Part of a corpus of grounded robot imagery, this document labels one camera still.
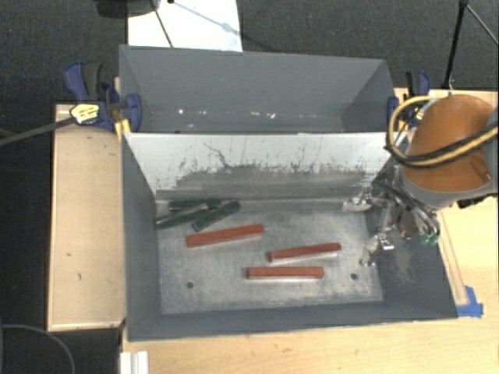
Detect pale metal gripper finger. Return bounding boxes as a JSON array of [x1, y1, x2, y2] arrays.
[[342, 187, 374, 213], [359, 233, 395, 268]]

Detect red-brown flat block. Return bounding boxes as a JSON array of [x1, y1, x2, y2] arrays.
[[246, 266, 326, 281], [267, 242, 343, 264], [185, 224, 265, 249]]

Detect grey metal bin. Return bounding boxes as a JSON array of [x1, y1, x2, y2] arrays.
[[118, 44, 459, 343]]

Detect dark green flat block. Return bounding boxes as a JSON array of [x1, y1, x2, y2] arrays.
[[154, 207, 212, 231], [190, 200, 242, 233], [168, 197, 223, 213]]

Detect pale wood board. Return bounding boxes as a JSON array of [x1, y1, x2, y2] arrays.
[[46, 103, 128, 333]]

